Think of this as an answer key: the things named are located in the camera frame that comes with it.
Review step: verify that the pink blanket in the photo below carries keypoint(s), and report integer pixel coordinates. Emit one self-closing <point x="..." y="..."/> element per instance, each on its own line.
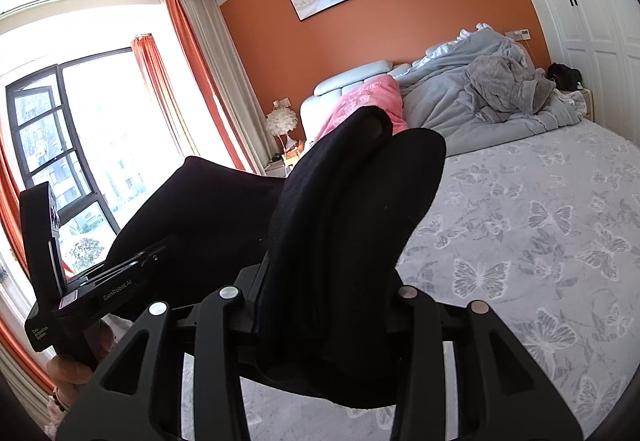
<point x="365" y="101"/>

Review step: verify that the black framed window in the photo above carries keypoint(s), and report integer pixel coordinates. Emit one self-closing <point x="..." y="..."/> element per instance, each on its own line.
<point x="60" y="121"/>

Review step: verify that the bed with butterfly sheet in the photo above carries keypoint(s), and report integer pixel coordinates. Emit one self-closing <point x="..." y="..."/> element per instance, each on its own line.
<point x="525" y="246"/>

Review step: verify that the white nightstand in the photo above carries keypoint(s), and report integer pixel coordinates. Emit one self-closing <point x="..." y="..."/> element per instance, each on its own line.
<point x="277" y="167"/>

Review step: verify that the white ruffled bedding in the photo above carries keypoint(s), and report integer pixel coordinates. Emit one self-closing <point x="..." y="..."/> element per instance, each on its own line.
<point x="465" y="35"/>

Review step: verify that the person's left hand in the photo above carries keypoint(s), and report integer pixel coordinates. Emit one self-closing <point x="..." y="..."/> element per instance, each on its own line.
<point x="102" y="341"/>

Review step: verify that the grey duvet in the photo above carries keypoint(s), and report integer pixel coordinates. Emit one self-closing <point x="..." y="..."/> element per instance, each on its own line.
<point x="450" y="96"/>

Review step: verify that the beige curtain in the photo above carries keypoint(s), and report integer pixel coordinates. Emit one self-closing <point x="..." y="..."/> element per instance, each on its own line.
<point x="225" y="71"/>

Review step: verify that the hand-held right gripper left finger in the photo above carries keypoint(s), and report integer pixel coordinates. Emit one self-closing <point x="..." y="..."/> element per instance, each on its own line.
<point x="220" y="326"/>

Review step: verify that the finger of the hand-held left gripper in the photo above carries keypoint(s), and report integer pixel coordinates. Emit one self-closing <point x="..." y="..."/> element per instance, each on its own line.
<point x="140" y="262"/>

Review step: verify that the white feather lamp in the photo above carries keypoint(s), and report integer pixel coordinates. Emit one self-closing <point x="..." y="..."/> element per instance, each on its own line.
<point x="281" y="121"/>

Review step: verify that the black bag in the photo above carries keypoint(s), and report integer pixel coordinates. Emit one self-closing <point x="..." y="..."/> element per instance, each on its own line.
<point x="564" y="75"/>

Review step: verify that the grey fleece robe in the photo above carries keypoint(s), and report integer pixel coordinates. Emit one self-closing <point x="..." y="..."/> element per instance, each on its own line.
<point x="505" y="86"/>

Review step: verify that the white padded headboard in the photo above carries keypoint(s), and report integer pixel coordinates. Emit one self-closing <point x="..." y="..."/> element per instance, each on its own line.
<point x="345" y="76"/>

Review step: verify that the wall thermostat panel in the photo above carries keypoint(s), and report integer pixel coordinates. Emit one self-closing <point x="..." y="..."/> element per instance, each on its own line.
<point x="517" y="34"/>

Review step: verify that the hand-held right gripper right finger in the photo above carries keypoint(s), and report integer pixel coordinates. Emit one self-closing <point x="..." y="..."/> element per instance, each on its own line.
<point x="415" y="326"/>

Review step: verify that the wall switch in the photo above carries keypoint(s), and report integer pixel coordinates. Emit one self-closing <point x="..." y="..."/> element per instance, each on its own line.
<point x="282" y="102"/>

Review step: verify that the black pants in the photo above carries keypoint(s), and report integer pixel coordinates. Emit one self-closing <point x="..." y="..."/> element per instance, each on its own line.
<point x="340" y="231"/>

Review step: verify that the orange curtain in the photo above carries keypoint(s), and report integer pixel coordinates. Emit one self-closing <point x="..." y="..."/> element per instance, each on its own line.
<point x="200" y="81"/>
<point x="155" y="81"/>

